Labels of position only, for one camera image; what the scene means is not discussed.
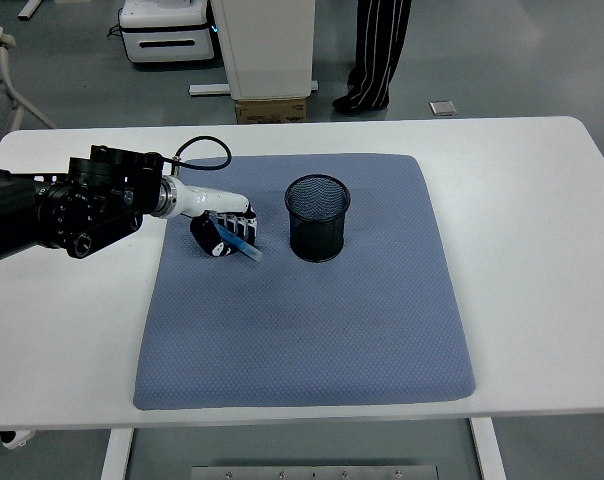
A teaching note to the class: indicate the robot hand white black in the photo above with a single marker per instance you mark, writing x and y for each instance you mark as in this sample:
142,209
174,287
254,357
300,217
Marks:
212,200

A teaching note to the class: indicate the blue marker pen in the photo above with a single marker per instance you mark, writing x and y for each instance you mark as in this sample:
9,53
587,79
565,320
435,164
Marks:
248,253

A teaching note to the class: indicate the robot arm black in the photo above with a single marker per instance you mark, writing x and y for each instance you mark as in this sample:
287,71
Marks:
82,205

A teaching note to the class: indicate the black mesh pen holder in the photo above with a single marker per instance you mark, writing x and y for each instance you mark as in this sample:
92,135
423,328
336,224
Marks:
317,235

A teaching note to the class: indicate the brown cardboard box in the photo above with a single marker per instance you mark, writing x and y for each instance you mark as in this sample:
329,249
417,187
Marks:
272,111

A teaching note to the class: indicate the blue-grey textured mat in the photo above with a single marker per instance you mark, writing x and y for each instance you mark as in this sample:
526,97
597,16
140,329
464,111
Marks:
307,325

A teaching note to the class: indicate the white mobile machine base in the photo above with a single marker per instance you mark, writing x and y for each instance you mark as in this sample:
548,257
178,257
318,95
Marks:
167,45

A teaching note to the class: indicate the person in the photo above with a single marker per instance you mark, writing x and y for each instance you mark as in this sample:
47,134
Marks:
377,55

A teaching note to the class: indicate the white chair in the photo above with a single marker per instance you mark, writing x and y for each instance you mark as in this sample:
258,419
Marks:
9,75

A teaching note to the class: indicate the grey floor socket plate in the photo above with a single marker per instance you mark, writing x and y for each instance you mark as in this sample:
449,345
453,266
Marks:
442,108

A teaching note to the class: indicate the white table foot bar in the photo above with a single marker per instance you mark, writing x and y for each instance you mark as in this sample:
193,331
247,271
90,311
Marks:
30,9

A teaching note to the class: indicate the white table leg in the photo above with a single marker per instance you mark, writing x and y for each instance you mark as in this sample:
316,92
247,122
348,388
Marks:
488,450
116,455

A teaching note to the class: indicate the white black caster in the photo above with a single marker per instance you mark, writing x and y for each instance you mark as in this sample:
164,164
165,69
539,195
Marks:
14,438

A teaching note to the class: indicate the white pedestal column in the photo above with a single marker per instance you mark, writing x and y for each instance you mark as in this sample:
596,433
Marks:
267,45

